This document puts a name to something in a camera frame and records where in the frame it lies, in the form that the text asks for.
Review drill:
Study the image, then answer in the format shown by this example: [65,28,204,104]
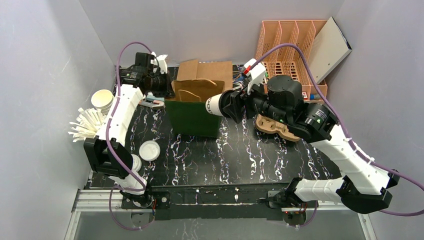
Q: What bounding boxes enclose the brown pulp cup carrier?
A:
[255,114,301,142]

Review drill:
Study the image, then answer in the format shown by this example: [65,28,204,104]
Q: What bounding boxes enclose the white paper coffee cup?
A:
[205,93,224,117]

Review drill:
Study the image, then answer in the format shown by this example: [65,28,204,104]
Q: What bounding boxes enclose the green kraft paper bag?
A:
[165,78,225,138]

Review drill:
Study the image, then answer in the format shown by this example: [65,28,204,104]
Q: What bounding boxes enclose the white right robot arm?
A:
[206,75,399,214]

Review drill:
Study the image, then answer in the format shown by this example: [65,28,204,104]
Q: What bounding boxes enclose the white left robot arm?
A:
[83,52,175,196]

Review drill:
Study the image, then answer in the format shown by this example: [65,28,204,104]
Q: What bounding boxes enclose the teal and orange stapler tools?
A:
[139,92,165,110]

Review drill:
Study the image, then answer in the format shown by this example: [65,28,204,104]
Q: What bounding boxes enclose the stack of flat paper bags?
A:
[172,59,233,91]

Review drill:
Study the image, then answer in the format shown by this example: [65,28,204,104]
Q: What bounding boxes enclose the orange plastic file organizer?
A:
[254,20,327,103]

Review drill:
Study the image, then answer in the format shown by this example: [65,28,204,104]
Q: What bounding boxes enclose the grey blue small bottle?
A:
[309,93,322,101]

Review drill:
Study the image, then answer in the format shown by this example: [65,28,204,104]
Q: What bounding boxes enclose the stack of white paper cups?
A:
[90,89,115,115]

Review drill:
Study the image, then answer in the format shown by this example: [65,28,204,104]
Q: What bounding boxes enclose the white cup lid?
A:
[138,140,161,162]
[131,154,142,173]

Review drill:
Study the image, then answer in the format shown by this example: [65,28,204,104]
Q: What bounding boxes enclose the green cup of white straws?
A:
[67,107,106,143]

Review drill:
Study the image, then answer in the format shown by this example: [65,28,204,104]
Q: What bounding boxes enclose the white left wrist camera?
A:
[150,51,168,75]

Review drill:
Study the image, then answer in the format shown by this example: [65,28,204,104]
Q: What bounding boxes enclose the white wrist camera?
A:
[150,51,168,75]
[241,58,266,95]

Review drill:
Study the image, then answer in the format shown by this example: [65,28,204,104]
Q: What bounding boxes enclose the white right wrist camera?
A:
[241,58,266,95]

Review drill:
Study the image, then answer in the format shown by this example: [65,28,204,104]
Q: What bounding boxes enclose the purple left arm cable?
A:
[105,41,155,231]

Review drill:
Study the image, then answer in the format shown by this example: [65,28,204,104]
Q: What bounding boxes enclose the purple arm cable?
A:
[105,41,155,231]
[251,43,424,229]

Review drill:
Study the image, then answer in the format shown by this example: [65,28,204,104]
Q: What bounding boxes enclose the white board leaning on wall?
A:
[307,17,352,84]

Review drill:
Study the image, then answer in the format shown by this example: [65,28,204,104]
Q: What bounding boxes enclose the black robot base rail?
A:
[120,181,332,221]

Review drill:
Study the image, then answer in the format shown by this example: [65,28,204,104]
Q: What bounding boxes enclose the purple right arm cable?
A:
[251,43,424,229]

